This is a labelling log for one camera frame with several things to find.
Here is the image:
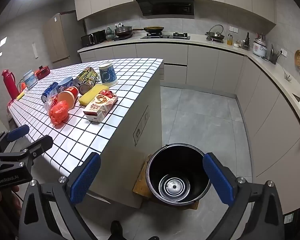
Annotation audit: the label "black microwave oven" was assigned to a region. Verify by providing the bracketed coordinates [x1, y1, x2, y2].
[80, 29, 107, 47]

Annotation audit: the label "red thermos jug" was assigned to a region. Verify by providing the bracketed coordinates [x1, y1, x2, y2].
[1, 69, 19, 100]

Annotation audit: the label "red paper cup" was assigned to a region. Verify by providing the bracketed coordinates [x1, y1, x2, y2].
[57, 86, 80, 109]

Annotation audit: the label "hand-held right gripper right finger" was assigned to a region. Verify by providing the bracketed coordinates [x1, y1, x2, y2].
[202, 152, 285, 240]

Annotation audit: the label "person's left hand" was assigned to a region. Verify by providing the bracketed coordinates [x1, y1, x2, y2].
[0, 184, 20, 214]

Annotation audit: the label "black range hood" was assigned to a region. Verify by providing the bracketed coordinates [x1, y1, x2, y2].
[133, 0, 195, 16]

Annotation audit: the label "black utensil holder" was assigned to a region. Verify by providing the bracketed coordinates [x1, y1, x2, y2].
[269, 44, 280, 65]

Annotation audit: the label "pot with glass lid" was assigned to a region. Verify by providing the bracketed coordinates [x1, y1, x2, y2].
[205, 24, 226, 42]

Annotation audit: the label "clear container blue label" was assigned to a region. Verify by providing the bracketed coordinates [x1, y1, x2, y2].
[23, 70, 38, 90]

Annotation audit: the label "yellow sponge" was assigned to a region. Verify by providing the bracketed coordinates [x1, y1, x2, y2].
[79, 84, 110, 106]

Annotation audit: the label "white rice cooker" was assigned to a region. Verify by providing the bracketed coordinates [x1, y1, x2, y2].
[252, 34, 268, 58]

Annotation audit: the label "blue patterned paper cup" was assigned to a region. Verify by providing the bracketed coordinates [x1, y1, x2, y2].
[98, 62, 118, 87]

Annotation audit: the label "island socket panel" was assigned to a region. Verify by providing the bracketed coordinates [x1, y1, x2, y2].
[133, 105, 150, 147]

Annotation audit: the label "lidded wok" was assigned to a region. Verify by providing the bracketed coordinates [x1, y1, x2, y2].
[114, 24, 134, 37]

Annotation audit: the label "small red box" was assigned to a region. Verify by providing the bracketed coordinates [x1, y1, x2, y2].
[35, 65, 51, 80]

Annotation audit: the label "black frying pan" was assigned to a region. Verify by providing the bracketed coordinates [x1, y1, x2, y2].
[132, 26, 165, 33]

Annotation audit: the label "beige lower kitchen cabinets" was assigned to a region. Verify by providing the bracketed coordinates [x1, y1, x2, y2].
[77, 34, 300, 215]

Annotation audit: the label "beige refrigerator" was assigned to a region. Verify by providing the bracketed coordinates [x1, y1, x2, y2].
[44, 12, 82, 69]

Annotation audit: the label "clear plastic wrapper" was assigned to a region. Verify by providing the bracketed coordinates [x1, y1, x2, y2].
[43, 94, 59, 113]

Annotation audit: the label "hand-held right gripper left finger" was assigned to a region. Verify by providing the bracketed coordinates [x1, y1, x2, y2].
[16, 152, 102, 240]

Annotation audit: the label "black gas stove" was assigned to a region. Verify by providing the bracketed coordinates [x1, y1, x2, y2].
[140, 32, 191, 40]

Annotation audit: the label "black round trash bin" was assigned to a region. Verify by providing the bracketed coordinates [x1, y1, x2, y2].
[145, 143, 212, 207]

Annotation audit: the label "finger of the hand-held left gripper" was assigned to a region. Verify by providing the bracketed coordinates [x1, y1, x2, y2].
[0, 135, 54, 167]
[0, 124, 30, 153]

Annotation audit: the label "blue drink can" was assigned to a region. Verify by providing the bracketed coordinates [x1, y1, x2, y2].
[41, 82, 59, 103]

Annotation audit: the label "white tiled kitchen island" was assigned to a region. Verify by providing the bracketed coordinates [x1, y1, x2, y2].
[7, 58, 165, 209]

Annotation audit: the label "red wrapper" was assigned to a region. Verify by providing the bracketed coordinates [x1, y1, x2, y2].
[49, 100, 70, 125]

